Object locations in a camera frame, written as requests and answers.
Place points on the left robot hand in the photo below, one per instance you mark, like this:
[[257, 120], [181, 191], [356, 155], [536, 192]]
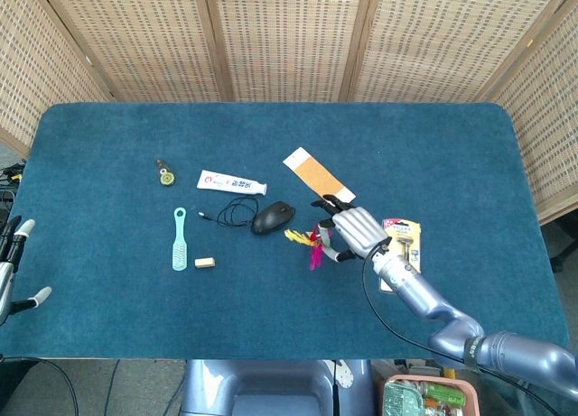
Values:
[[9, 262]]

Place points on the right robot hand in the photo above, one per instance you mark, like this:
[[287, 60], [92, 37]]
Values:
[[357, 228]]

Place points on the colourful feather shuttlecock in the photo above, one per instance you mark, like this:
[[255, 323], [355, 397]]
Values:
[[311, 244]]

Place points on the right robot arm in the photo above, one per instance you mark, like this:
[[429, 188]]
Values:
[[451, 317]]

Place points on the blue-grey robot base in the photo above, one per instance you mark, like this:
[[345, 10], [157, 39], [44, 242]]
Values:
[[271, 389]]

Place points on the packaged razor on yellow card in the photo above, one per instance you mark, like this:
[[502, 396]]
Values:
[[404, 240]]

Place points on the orange and white paper card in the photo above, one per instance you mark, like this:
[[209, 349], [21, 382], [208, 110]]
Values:
[[316, 174]]

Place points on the black computer mouse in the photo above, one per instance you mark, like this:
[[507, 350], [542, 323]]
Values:
[[272, 217]]

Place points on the white toothpaste tube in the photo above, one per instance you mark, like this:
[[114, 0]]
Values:
[[230, 183]]

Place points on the blue table mat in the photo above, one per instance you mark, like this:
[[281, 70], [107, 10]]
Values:
[[226, 307]]

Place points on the small beige eraser block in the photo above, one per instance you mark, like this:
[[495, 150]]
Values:
[[204, 262]]

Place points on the mint green hairbrush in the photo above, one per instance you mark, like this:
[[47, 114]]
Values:
[[179, 242]]

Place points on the pink basket with items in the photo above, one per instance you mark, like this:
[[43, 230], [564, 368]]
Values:
[[429, 395]]

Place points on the woven rattan folding screen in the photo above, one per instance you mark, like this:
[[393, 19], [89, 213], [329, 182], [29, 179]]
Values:
[[289, 41]]

